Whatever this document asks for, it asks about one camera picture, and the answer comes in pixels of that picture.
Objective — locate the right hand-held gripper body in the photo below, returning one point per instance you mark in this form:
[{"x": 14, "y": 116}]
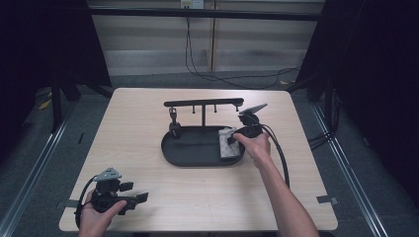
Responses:
[{"x": 252, "y": 126}]

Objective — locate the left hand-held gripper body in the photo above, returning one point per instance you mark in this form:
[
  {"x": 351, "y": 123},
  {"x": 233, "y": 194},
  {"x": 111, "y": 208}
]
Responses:
[{"x": 107, "y": 194}]

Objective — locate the black key rack with tray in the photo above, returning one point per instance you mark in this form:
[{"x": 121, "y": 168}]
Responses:
[{"x": 194, "y": 148}]

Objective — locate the dark metal clip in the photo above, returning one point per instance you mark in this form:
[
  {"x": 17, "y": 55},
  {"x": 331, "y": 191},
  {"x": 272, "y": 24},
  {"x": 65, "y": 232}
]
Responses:
[{"x": 173, "y": 120}]

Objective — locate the person's right hand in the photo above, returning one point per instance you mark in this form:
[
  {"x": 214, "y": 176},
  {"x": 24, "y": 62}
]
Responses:
[{"x": 255, "y": 146}]

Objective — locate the person's left hand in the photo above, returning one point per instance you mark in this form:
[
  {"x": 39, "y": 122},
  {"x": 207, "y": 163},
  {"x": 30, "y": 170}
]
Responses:
[{"x": 95, "y": 220}]

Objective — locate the grey tape strip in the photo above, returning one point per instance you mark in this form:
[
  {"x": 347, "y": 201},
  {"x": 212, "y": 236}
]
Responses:
[
  {"x": 326, "y": 199},
  {"x": 70, "y": 203}
]

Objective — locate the black stand leg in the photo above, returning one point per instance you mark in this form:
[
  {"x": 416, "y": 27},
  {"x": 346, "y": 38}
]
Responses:
[{"x": 56, "y": 105}]

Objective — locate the yellow floor tape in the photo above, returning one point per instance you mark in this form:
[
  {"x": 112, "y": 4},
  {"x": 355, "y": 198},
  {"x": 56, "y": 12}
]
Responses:
[{"x": 44, "y": 104}]

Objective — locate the black horizontal bar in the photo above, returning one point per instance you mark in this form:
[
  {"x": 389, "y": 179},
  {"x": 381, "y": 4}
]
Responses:
[{"x": 204, "y": 14}]

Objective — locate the black curtain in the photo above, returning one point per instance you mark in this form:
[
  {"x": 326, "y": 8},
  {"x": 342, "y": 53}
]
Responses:
[
  {"x": 39, "y": 49},
  {"x": 372, "y": 82}
]

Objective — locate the metal floor rail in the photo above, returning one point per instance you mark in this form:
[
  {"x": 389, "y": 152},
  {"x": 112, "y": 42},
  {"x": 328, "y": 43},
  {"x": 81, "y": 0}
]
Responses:
[
  {"x": 36, "y": 171},
  {"x": 349, "y": 171}
]

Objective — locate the white wall outlet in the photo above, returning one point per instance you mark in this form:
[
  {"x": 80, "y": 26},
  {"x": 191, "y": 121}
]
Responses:
[{"x": 192, "y": 4}]

